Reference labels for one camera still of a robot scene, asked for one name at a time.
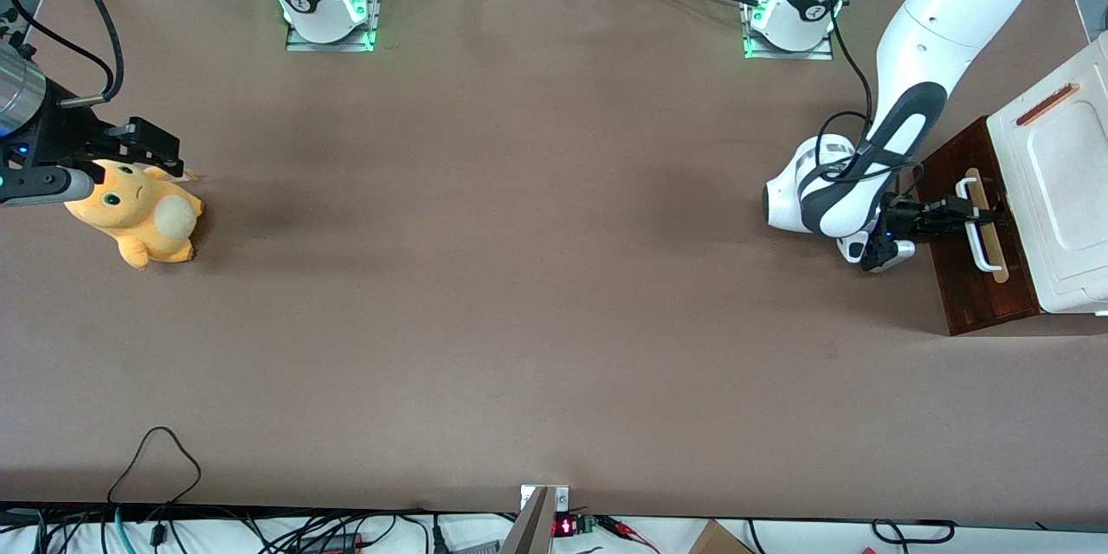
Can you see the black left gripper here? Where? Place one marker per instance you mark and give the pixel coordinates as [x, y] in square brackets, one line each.
[912, 217]

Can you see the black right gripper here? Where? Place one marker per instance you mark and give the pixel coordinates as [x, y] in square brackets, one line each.
[62, 132]

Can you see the dark brown wooden drawer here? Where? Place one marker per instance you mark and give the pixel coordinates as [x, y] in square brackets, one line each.
[961, 294]

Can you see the white drawer cabinet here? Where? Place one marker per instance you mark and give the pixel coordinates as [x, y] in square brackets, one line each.
[1073, 190]

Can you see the orange plush toy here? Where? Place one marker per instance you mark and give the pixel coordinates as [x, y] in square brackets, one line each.
[130, 216]

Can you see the copper coloured cabinet strip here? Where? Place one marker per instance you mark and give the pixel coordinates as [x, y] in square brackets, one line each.
[1047, 105]

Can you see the brown cardboard box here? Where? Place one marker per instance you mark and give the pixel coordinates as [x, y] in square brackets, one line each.
[718, 541]

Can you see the black power adapter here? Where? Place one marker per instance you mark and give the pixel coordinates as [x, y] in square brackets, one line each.
[333, 544]

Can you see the red clip leads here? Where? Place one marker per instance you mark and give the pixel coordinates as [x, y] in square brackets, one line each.
[619, 526]

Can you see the red digit display module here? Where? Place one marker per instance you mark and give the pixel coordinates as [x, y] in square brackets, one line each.
[564, 526]

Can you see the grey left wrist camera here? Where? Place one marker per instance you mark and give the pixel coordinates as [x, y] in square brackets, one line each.
[892, 251]

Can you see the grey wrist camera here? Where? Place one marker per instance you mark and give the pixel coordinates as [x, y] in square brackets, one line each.
[43, 185]
[892, 251]

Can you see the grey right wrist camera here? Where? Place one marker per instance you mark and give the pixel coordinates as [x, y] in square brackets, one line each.
[43, 185]

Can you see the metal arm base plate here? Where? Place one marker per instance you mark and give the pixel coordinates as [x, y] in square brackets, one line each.
[329, 45]
[788, 54]

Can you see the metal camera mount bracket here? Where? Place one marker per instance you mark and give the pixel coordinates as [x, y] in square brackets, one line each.
[532, 528]

